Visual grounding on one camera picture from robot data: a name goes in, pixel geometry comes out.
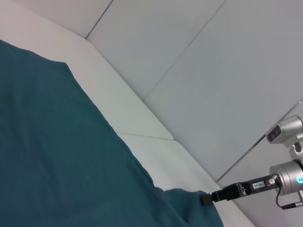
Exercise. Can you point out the right gripper silver knob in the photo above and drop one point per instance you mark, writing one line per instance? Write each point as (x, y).
(272, 182)

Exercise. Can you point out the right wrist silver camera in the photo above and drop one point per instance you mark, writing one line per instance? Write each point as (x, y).
(284, 128)

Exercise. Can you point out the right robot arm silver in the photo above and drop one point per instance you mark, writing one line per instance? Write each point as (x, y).
(286, 175)

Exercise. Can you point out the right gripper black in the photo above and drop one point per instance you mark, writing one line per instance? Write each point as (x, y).
(248, 188)

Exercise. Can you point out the blue t-shirt with white print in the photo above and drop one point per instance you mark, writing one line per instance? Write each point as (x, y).
(59, 142)

